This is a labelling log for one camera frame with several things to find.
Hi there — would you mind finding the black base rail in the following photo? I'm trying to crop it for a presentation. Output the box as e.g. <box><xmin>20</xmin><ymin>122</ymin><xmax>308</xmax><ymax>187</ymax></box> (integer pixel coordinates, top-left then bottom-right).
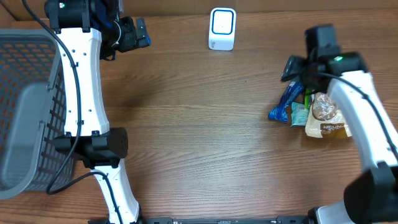
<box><xmin>138</xmin><ymin>216</ymin><xmax>314</xmax><ymax>224</ymax></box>

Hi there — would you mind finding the grey plastic mesh basket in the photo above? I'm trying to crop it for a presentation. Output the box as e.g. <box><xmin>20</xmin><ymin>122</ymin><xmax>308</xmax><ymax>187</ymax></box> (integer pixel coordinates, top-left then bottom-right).
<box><xmin>1</xmin><ymin>29</ymin><xmax>66</xmax><ymax>200</ymax></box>

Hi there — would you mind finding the mint green snack pack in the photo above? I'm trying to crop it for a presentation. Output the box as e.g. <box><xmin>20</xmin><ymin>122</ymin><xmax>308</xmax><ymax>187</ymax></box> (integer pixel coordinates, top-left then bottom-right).
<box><xmin>291</xmin><ymin>102</ymin><xmax>310</xmax><ymax>126</ymax></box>

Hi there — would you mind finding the white barcode scanner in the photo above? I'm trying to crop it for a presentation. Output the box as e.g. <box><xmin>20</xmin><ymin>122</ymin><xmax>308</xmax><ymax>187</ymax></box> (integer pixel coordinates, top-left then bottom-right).
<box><xmin>208</xmin><ymin>7</ymin><xmax>236</xmax><ymax>51</ymax></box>

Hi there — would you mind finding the beige nut snack bag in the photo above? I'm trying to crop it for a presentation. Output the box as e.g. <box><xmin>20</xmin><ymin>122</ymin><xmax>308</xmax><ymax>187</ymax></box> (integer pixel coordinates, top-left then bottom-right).
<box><xmin>305</xmin><ymin>93</ymin><xmax>352</xmax><ymax>139</ymax></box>

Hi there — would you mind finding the blue Oreo cookie pack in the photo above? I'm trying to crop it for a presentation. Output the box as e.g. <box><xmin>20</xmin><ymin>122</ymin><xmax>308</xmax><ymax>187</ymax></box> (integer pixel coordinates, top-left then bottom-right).
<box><xmin>268</xmin><ymin>81</ymin><xmax>304</xmax><ymax>122</ymax></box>

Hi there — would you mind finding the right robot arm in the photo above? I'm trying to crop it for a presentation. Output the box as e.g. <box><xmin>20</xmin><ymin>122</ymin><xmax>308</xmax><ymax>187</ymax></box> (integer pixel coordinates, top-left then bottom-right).
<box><xmin>281</xmin><ymin>24</ymin><xmax>397</xmax><ymax>223</ymax></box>

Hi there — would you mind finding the green candy snack bag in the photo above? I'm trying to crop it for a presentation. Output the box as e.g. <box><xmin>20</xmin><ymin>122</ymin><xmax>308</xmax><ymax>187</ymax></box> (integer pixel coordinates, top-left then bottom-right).
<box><xmin>304</xmin><ymin>88</ymin><xmax>314</xmax><ymax>109</ymax></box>

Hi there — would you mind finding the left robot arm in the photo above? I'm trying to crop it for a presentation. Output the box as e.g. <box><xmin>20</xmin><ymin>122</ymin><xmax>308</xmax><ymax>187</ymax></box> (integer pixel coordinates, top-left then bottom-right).
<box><xmin>45</xmin><ymin>0</ymin><xmax>151</xmax><ymax>223</ymax></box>

